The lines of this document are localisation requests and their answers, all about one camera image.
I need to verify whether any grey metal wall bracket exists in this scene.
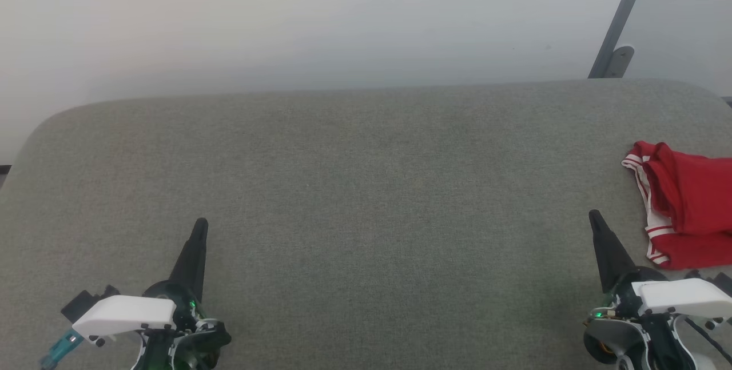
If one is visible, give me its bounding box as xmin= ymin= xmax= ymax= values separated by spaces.
xmin=587 ymin=0 xmax=656 ymax=79

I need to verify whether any red basketball jersey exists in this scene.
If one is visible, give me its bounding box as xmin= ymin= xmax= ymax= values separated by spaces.
xmin=622 ymin=140 xmax=732 ymax=271

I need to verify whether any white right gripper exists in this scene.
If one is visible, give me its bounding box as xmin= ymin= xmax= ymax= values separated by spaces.
xmin=587 ymin=209 xmax=732 ymax=319

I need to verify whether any black cable with teal plug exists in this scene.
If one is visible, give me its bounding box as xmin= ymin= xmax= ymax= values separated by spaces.
xmin=39 ymin=328 xmax=85 ymax=370

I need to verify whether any thin dark right arm cable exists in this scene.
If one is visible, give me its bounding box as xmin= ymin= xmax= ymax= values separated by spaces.
xmin=682 ymin=316 xmax=732 ymax=362

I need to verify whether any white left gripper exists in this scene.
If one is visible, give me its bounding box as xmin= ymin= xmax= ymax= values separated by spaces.
xmin=70 ymin=217 xmax=210 ymax=343

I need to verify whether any grey fabric sofa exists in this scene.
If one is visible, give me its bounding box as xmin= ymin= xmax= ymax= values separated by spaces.
xmin=0 ymin=78 xmax=732 ymax=370

